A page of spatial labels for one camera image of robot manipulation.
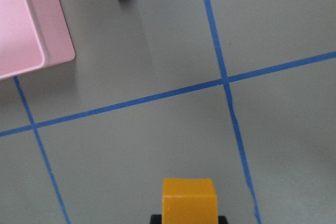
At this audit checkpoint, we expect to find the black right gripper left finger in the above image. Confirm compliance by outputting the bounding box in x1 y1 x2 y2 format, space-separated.
150 215 162 224

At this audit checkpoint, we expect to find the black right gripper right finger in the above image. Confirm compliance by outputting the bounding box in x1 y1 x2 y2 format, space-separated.
218 216 228 224

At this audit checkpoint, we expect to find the orange block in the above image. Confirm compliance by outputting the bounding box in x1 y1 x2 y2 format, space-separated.
162 178 218 223

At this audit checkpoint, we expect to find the pink plastic box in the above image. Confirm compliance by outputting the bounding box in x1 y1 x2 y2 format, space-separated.
1 0 75 80

